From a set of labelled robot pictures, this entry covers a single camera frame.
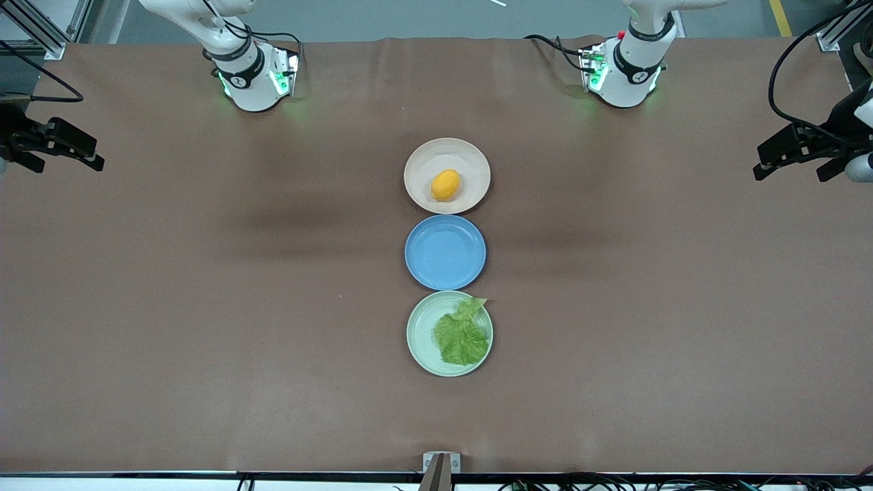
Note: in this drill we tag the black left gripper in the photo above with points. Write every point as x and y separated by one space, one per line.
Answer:
820 144

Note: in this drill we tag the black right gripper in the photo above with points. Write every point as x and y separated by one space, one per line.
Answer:
15 134

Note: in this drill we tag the yellow lemon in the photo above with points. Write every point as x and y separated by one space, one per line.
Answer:
446 185

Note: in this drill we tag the green lettuce leaf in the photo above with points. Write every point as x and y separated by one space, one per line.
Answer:
462 337

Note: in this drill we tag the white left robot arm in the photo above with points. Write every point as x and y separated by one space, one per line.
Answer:
627 82

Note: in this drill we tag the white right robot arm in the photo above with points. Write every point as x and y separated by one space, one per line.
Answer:
252 82

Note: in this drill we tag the brown table cover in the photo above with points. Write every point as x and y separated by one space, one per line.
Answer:
204 307

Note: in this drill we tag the beige round plate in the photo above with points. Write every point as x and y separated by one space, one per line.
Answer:
424 160

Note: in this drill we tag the blue round plate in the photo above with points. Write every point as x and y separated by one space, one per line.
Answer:
445 252

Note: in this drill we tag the light green round plate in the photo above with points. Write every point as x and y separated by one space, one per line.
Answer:
423 331

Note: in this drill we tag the aluminium frame profile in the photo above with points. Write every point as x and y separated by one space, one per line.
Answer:
842 27
80 17
34 31

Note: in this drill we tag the aluminium profile post with bracket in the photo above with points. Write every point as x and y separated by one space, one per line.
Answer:
440 474

